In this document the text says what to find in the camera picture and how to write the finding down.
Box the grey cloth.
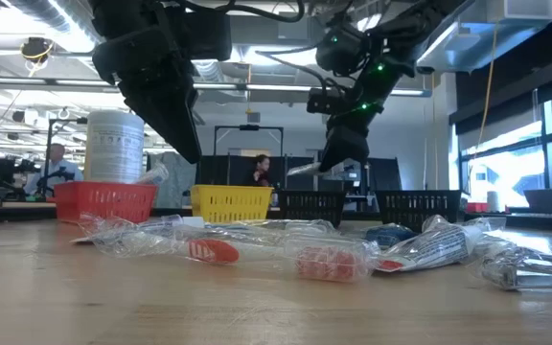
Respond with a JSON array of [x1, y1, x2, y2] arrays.
[[160, 152, 198, 209]]

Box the small razor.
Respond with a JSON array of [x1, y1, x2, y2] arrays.
[[287, 161, 352, 177], [475, 241, 552, 292]]

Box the yellow hanging cable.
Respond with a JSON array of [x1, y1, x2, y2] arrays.
[[475, 21, 500, 150]]

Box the black plastic basket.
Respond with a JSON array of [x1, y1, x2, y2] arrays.
[[375, 189, 464, 232], [275, 190, 348, 228]]

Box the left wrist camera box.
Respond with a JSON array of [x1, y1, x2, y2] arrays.
[[194, 9, 233, 61]]

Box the person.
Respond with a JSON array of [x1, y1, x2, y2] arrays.
[[242, 153, 273, 188], [24, 142, 85, 196]]

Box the white red toothpaste tube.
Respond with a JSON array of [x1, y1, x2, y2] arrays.
[[375, 220, 479, 274]]

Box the red plastic basket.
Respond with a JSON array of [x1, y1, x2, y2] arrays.
[[53, 180, 159, 225]]

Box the white wipes canister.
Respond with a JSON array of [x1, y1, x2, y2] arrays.
[[83, 109, 146, 186]]

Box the orange toothbrush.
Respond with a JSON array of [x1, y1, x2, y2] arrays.
[[70, 224, 381, 284]]

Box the blue toothbrush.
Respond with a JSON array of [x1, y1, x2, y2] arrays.
[[203, 218, 339, 237], [135, 161, 170, 186]]

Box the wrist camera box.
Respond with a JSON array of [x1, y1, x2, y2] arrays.
[[306, 87, 350, 115], [194, 9, 233, 61]]

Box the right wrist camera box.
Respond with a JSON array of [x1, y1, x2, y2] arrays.
[[306, 87, 350, 115]]

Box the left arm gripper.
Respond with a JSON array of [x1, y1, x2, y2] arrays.
[[92, 26, 203, 165]]

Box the yellow plastic basket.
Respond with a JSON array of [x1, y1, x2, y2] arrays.
[[190, 184, 275, 224]]

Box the black metal rig frame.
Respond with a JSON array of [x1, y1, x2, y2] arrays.
[[213, 124, 286, 188]]

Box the white ceiling air unit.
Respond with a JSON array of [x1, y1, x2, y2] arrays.
[[417, 0, 552, 74]]

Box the green toothbrush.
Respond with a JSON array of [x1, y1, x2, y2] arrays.
[[465, 216, 508, 243]]

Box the dark purple razor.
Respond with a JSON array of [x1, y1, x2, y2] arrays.
[[365, 223, 417, 248]]

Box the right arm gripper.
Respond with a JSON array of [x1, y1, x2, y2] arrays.
[[318, 98, 385, 173]]

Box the black partition panel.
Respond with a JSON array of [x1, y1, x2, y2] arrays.
[[195, 153, 315, 193], [366, 157, 403, 193]]

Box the yellow black ceiling cable reel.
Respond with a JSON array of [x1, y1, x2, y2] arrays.
[[19, 36, 56, 67]]

